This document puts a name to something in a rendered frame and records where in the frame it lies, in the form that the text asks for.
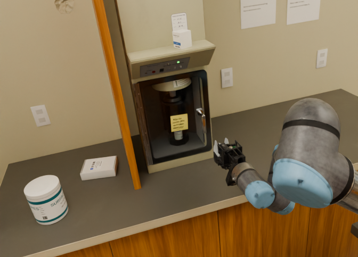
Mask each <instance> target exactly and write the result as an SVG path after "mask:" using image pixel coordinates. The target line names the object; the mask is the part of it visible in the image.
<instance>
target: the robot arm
mask: <svg viewBox="0 0 358 257"><path fill-rule="evenodd" d="M339 139H340V121H339V117H338V115H337V113H336V111H335V110H334V109H333V108H332V106H331V105H329V104H328V103H327V102H325V101H323V100H320V99H317V98H305V99H302V100H300V101H298V102H296V103H295V104H294V105H293V106H291V108H290V109H289V111H288V112H287V114H286V117H285V119H284V122H283V127H282V133H281V137H280V142H279V144H278V145H276V146H275V148H274V151H273V154H272V161H271V166H270V170H269V174H268V179H267V181H266V180H264V179H263V178H262V177H261V176H260V175H259V174H258V172H257V171H256V170H255V169H254V168H253V167H252V166H251V164H249V163H248V162H247V161H246V157H245V156H244V155H243V153H242V146H241V145H240V144H239V143H238V142H237V141H236V140H235V143H233V144H230V143H229V142H228V139H227V138H225V141H224V143H218V144H217V141H216V140H215V145H214V161H215V163H217V164H218V166H219V165H220V166H221V167H222V168H223V169H225V170H226V169H229V171H228V174H227V177H226V183H227V186H234V185H236V184H237V185H238V187H239V188H240V189H241V191H242V192H243V193H244V195H245V197H246V198H247V200H248V201H249V202H250V203H251V204H252V205H253V206H254V207H255V208H257V209H264V208H268V209H269V210H271V211H272V212H275V213H278V214H281V215H286V214H289V213H290V212H291V211H292V210H293V209H294V207H295V203H299V204H300V205H303V206H307V207H310V208H318V209H320V208H326V207H327V206H329V205H333V204H337V205H339V206H341V207H343V208H345V209H347V210H350V211H352V212H354V213H356V214H358V171H356V170H354V166H353V164H352V162H351V161H350V159H348V158H347V157H346V156H344V155H342V154H340V153H338V147H339ZM237 143H238V144H239V147H238V146H237Z"/></svg>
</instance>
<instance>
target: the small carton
mask: <svg viewBox="0 0 358 257"><path fill-rule="evenodd" d="M172 33H173V43H174V47H175V48H178V49H184V48H188V47H191V46H192V39H191V31H190V30H186V29H180V30H176V31H172Z"/></svg>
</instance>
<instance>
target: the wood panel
mask: <svg viewBox="0 0 358 257"><path fill-rule="evenodd" d="M92 3H93V8H94V13H95V18H96V23H97V27H98V30H99V35H100V40H101V45H102V49H103V54H104V59H105V63H106V67H107V72H108V76H109V81H110V86H111V90H112V95H113V100H114V103H115V108H116V112H117V117H118V122H119V126H120V131H121V136H122V139H123V143H124V148H125V152H126V156H127V161H128V165H129V169H130V172H131V176H132V180H133V184H134V189H135V190H137V189H140V188H141V183H140V178H139V173H138V169H137V165H136V159H135V154H134V149H133V144H132V139H131V134H130V130H129V125H128V120H127V115H126V110H125V105H124V100H123V95H122V92H121V86H120V81H119V76H118V71H117V66H116V61H115V56H114V52H113V48H112V42H111V37H110V32H109V27H108V22H107V17H106V13H105V8H104V4H103V0H92Z"/></svg>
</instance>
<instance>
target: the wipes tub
mask: <svg viewBox="0 0 358 257"><path fill-rule="evenodd" d="M24 194H25V196H26V198H27V201H28V203H29V205H30V208H31V210H32V212H33V215H34V217H35V219H36V221H37V222H38V223H39V224H41V225H50V224H53V223H56V222H58V221H59V220H61V219H62V218H63V217H64V216H65V215H66V214H67V212H68V205H67V201H66V198H65V196H64V193H63V190H62V187H61V184H60V182H59V179H58V177H56V176H54V175H46V176H41V177H38V178H36V179H34V180H32V181H31V182H29V183H28V184H27V185H26V187H25V188H24Z"/></svg>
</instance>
